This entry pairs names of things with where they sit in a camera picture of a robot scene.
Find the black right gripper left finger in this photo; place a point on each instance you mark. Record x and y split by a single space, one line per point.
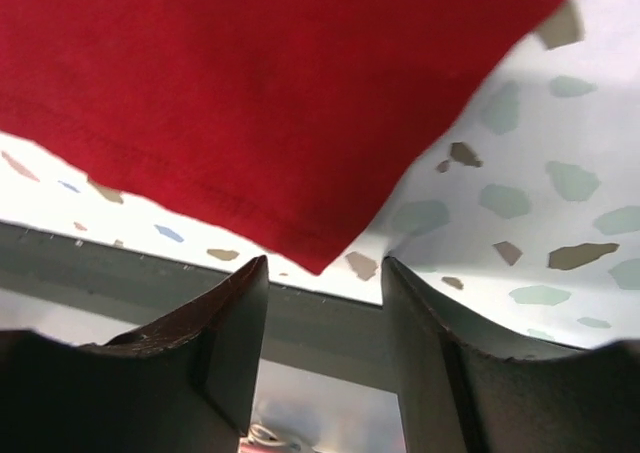
182 383

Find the aluminium frame rail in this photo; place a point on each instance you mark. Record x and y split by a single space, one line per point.
312 331

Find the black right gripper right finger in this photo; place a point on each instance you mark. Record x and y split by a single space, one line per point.
467 384

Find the red t shirt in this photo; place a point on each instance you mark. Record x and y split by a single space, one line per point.
287 122

